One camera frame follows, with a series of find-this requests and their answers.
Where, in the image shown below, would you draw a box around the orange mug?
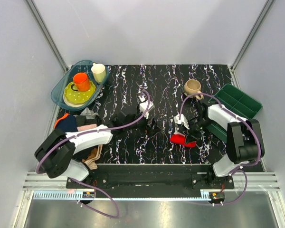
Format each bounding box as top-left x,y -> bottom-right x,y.
71,73 -> 90,92

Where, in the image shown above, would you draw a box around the purple cable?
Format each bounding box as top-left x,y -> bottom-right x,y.
35,89 -> 152,219
180,93 -> 262,206

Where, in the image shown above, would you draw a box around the pile of mixed clothes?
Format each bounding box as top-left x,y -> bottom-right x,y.
54,108 -> 103,170

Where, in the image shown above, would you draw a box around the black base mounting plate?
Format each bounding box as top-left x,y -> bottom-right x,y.
53,164 -> 231,188

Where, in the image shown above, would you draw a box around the aluminium rail frame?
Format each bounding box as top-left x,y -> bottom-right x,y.
23,172 -> 280,202

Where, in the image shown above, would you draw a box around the beige ceramic mug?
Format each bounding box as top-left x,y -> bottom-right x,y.
183,79 -> 203,100

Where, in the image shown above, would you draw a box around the yellow green dotted plate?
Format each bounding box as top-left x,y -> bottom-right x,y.
63,81 -> 96,106

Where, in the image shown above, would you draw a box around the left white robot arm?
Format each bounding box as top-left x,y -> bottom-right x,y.
34,112 -> 159,188

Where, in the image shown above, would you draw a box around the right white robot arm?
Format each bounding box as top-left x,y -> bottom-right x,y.
185,102 -> 265,188

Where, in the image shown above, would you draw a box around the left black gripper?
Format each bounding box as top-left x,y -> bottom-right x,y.
124,105 -> 161,138

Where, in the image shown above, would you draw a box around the green divided organizer tray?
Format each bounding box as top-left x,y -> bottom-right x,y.
206,83 -> 263,141

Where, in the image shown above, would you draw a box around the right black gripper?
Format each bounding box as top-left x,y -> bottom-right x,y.
182,117 -> 215,145

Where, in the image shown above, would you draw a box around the red underwear white trim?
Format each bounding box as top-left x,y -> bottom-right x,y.
170,134 -> 196,148

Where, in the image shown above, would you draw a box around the cream yellow cup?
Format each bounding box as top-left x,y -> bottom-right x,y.
91,63 -> 106,83

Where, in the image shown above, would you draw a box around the teal transparent plastic basin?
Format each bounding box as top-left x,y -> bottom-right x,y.
51,60 -> 109,111

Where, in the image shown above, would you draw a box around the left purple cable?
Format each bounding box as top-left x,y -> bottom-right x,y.
35,89 -> 152,219

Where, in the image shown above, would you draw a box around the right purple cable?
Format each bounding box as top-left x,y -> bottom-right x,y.
180,93 -> 262,206

